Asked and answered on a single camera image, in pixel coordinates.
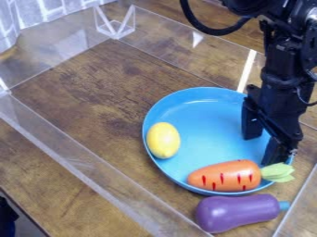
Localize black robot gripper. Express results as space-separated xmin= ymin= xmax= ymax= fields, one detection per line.
xmin=242 ymin=70 xmax=317 ymax=166

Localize orange toy carrot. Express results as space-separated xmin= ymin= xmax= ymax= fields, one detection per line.
xmin=187 ymin=159 xmax=294 ymax=193

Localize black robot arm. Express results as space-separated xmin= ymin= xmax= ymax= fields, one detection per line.
xmin=223 ymin=0 xmax=317 ymax=166

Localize blue plastic plate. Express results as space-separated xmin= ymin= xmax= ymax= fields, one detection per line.
xmin=142 ymin=87 xmax=270 ymax=195

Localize yellow toy lemon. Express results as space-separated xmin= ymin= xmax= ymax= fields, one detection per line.
xmin=146 ymin=122 xmax=180 ymax=159

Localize purple toy eggplant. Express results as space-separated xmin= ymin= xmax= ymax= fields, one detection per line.
xmin=195 ymin=193 xmax=290 ymax=233

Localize clear acrylic enclosure wall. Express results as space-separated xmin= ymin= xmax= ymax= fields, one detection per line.
xmin=0 ymin=0 xmax=317 ymax=237

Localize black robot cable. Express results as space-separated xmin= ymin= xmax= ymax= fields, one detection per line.
xmin=178 ymin=0 xmax=253 ymax=37

